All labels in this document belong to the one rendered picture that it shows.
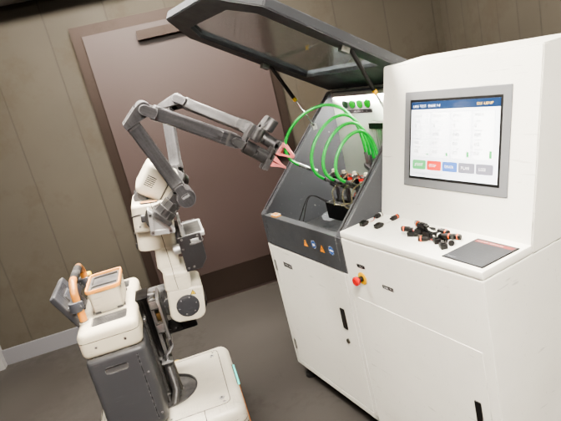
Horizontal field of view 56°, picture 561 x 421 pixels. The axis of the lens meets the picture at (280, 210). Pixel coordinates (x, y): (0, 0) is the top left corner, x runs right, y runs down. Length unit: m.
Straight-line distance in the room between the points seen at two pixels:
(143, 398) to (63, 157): 2.09
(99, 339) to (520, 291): 1.59
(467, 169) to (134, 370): 1.55
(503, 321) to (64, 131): 3.15
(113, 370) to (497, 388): 1.49
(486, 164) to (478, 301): 0.45
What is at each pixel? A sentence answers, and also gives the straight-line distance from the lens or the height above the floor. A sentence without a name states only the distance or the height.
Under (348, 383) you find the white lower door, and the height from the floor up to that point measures 0.17.
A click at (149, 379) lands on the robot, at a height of 0.52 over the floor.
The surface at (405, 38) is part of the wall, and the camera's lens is 4.46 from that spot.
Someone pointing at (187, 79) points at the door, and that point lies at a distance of 3.94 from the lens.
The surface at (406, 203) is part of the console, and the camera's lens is 2.12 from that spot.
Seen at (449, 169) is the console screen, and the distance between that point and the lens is 1.95.
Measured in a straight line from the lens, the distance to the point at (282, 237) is 2.59.
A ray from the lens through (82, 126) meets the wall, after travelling 4.01.
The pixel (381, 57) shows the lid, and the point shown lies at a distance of 2.19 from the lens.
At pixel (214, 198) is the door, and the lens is 4.03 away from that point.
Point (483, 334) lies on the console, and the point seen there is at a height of 0.77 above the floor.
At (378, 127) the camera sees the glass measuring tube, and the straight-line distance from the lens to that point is 2.55.
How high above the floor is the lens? 1.68
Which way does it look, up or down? 16 degrees down
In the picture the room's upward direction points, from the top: 14 degrees counter-clockwise
